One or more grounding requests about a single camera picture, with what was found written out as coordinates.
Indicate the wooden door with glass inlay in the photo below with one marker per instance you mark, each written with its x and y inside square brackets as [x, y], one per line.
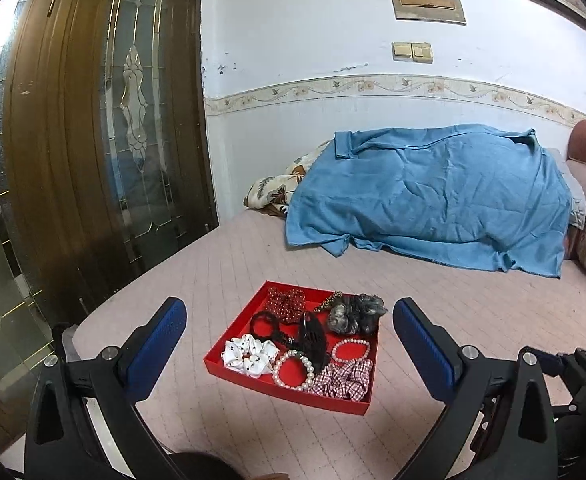
[58, 160]

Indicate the dark red dotted scrunchie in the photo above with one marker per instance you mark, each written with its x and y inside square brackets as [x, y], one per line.
[283, 302]

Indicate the black tassel hair clip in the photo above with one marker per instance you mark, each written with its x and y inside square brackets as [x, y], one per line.
[315, 342]

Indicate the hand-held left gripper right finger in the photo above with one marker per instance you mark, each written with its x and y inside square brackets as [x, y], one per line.
[423, 355]

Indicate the beige wall switch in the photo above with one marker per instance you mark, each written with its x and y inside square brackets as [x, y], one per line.
[402, 50]
[421, 52]

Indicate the pink quilted bed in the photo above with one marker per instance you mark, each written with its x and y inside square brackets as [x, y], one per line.
[198, 270]

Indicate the red white plaid scrunchie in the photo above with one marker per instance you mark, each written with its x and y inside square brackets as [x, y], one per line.
[343, 380]

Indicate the floral patterned pillow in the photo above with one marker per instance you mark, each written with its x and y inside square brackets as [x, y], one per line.
[273, 190]

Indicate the white printed scrunchie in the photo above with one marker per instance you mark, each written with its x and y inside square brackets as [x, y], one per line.
[245, 352]

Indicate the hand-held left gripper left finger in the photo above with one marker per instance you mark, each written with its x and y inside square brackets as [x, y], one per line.
[155, 355]

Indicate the grey fuzzy scrunchie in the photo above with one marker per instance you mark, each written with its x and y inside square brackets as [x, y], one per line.
[353, 312]

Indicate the blue blanket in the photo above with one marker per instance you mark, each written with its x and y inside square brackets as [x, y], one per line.
[423, 195]

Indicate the red tray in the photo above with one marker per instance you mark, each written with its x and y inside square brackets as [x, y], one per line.
[233, 360]

